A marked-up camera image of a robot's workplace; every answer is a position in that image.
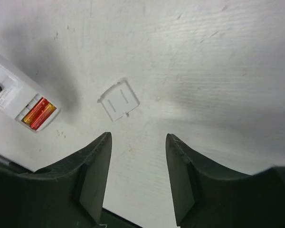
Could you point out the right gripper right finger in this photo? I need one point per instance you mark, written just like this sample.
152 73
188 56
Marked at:
206 194

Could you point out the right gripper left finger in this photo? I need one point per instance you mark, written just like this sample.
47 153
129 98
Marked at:
66 194

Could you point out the white battery cover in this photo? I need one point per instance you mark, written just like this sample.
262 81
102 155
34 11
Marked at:
119 100

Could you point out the upper red battery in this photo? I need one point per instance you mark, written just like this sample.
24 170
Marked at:
35 111

